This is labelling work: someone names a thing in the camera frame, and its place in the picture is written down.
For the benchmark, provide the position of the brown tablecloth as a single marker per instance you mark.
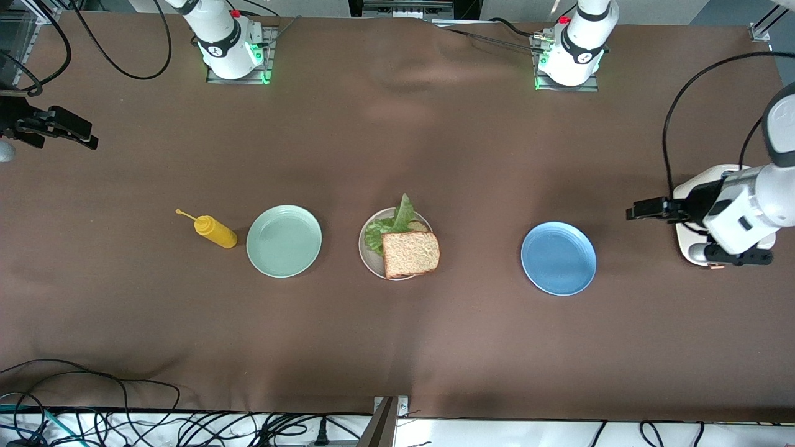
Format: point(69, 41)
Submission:
point(397, 341)

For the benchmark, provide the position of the black power plug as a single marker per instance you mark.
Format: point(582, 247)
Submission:
point(321, 433)

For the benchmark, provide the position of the brown bread slice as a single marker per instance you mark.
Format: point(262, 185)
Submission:
point(419, 227)
point(410, 254)

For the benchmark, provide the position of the aluminium frame rail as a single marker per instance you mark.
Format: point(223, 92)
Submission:
point(761, 31)
point(46, 13)

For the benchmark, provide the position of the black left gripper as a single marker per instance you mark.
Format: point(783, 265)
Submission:
point(697, 200)

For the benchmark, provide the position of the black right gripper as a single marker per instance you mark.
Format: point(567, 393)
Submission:
point(13, 117)

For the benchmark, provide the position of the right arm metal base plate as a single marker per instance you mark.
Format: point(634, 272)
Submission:
point(236, 81)

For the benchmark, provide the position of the aluminium frame post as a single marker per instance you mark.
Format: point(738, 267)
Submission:
point(382, 428)

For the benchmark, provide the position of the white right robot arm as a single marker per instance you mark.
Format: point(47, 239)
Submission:
point(220, 37)

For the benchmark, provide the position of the blue plate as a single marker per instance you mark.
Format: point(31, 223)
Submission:
point(559, 258)

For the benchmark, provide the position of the yellow squeeze bottle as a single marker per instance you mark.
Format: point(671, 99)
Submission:
point(214, 231)

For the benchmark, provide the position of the white toaster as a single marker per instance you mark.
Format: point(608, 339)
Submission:
point(689, 245)

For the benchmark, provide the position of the beige plate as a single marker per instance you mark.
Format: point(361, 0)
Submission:
point(371, 261)

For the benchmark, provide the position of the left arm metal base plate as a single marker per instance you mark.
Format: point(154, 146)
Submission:
point(565, 88)

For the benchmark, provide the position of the black box device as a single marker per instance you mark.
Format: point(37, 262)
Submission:
point(372, 7)

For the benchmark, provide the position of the green lettuce leaf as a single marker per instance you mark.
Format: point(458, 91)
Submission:
point(388, 226)

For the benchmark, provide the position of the green plate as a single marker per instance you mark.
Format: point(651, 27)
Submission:
point(284, 241)

